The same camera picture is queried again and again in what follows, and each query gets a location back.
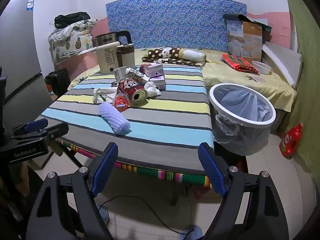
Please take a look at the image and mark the green curtain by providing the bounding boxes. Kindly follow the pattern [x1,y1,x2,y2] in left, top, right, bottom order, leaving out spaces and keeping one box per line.
[287,0,320,180]

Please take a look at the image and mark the brown coffee sachet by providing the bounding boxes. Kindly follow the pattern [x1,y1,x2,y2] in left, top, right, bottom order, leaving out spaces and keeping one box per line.
[126,69,150,85]

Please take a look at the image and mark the pink storage box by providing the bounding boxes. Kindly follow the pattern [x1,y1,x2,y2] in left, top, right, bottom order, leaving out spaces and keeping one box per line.
[55,49,102,82]

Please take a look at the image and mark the white tissue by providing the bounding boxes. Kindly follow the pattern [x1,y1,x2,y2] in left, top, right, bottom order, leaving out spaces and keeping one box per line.
[144,81,162,97]

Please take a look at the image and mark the cream kettle warmer base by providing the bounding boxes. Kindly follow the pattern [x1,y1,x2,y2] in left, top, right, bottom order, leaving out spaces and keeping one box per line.
[96,42,121,75]

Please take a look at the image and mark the white yogurt cup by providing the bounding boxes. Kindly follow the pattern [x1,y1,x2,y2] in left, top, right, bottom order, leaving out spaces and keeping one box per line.
[114,66,128,85]

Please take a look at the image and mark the blue floral headboard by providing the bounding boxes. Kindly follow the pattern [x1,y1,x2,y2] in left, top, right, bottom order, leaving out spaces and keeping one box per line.
[105,0,248,53]

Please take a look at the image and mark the yellow bed sheet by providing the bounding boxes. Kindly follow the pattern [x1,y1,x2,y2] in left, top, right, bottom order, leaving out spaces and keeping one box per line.
[67,47,297,112]

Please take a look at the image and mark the quilt packaging box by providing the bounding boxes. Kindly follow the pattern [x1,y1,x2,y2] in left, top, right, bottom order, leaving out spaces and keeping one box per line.
[223,14,265,63]

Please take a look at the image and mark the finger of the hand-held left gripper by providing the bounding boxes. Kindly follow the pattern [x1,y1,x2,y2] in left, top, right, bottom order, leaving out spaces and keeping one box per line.
[10,123,70,145]
[10,118,49,137]

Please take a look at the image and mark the blue slipper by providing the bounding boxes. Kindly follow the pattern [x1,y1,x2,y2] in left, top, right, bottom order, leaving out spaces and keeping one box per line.
[179,225,203,240]
[99,204,110,227]

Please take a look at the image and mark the red milk can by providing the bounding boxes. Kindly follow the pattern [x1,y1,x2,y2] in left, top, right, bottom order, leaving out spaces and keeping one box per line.
[117,77,148,105]

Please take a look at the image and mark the colourful striped cloth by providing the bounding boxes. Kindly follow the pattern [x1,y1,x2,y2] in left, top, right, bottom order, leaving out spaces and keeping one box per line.
[55,137,213,189]

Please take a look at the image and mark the steel electric kettle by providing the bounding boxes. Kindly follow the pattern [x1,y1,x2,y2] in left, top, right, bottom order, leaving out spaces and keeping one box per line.
[95,30,133,51]

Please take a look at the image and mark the black folded clothes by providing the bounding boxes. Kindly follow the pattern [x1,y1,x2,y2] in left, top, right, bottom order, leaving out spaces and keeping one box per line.
[54,12,91,29]

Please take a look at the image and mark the cream brown lidded mug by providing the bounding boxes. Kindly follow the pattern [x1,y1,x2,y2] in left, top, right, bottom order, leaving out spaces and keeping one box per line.
[116,44,135,71]

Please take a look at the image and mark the red detergent bottle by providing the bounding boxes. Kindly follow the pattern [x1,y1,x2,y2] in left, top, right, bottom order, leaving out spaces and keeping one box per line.
[279,124,303,158]

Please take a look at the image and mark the white wrapper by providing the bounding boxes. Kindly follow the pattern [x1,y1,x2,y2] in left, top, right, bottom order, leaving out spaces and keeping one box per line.
[93,87,118,103]

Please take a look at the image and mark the white plastic bowl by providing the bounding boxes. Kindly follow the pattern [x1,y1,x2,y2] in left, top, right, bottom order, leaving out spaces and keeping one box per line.
[251,60,272,75]

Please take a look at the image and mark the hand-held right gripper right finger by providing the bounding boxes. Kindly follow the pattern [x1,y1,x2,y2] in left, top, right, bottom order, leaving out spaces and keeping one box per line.
[197,142,297,240]

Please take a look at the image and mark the white foam fruit net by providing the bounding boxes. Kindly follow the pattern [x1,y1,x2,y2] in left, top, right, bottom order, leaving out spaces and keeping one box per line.
[99,101,131,135]

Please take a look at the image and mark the pineapple print pillow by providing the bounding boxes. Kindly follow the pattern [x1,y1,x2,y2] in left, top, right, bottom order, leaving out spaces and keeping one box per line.
[49,19,98,63]

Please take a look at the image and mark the red plaid cloth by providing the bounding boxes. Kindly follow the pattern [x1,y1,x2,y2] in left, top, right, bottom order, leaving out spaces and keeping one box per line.
[221,54,260,75]

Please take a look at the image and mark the white bin with plastic liner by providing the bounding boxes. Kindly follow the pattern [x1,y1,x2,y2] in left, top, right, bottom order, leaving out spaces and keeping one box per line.
[209,82,277,155]

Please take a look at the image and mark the white foam board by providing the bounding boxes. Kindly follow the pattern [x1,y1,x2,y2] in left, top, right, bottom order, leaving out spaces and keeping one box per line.
[262,42,302,86]

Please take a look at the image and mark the black cable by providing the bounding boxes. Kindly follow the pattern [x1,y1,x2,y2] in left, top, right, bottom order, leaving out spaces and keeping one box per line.
[100,197,190,233]

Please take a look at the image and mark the brown white folded blanket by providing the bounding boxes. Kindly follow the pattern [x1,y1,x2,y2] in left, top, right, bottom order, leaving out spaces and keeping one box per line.
[147,47,207,63]

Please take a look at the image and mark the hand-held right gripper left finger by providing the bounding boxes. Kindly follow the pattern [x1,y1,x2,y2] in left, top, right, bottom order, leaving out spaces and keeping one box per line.
[26,142,119,240]

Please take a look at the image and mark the striped tablecloth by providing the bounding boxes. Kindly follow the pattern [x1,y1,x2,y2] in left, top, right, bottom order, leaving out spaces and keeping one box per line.
[34,65,215,177]

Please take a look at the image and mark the black bag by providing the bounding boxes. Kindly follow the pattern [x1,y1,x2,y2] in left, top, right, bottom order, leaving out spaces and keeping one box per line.
[45,69,72,98]

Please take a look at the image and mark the brown polka dot cloth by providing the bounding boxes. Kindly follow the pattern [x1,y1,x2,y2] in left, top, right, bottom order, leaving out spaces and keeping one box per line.
[142,56,204,68]

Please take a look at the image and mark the red jelly cup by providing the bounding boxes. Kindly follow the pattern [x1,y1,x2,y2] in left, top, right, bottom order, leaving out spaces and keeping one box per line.
[113,93,130,112]

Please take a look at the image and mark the grey refrigerator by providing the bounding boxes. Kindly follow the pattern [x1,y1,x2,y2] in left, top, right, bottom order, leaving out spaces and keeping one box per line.
[0,0,54,123]

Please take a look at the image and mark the purple white milk carton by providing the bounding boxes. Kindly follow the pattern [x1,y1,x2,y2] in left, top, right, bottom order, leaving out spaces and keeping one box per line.
[149,75,166,91]
[140,64,163,78]

